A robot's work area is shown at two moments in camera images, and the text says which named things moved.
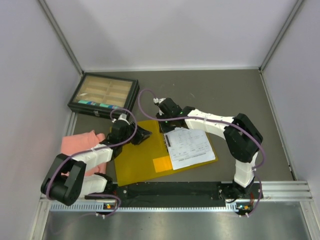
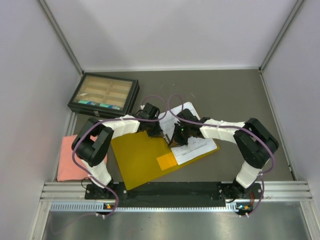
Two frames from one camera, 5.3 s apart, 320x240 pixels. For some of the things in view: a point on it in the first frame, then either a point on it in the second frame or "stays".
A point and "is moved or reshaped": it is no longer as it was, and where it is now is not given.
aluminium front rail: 286,191 stays
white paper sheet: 188,147 is moved or reshaped
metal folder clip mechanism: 168,140 is moved or reshaped
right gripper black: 164,129 to 177,138
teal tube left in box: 87,102 stays
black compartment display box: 100,95 stays
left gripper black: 141,135 to 157,132
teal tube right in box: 109,106 stays
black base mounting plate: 178,194 stays
